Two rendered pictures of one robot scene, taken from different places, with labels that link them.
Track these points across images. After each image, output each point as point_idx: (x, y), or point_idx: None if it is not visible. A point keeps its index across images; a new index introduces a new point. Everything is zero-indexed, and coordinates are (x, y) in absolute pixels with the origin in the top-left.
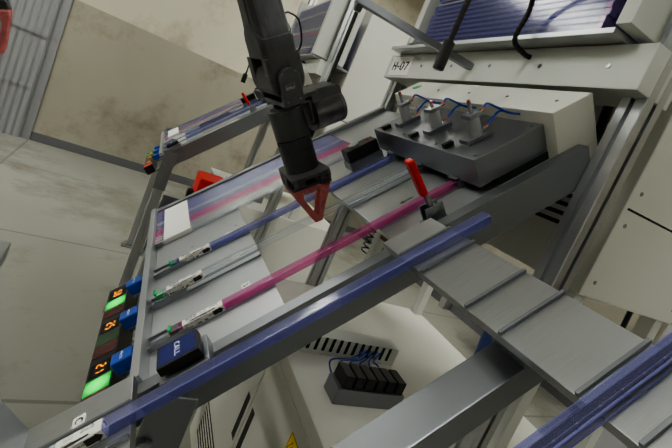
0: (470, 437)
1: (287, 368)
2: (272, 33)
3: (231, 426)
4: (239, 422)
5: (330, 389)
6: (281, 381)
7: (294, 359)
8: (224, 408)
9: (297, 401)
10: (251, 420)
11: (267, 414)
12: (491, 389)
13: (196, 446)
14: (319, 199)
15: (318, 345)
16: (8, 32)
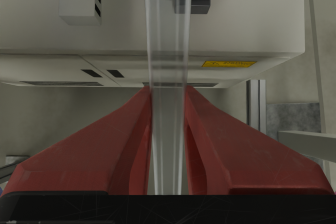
0: None
1: (133, 52)
2: None
3: (87, 76)
4: (97, 74)
5: (192, 11)
6: (137, 58)
7: (122, 40)
8: (55, 77)
9: (189, 54)
10: (117, 71)
11: (141, 66)
12: None
13: (51, 85)
14: (143, 117)
15: None
16: None
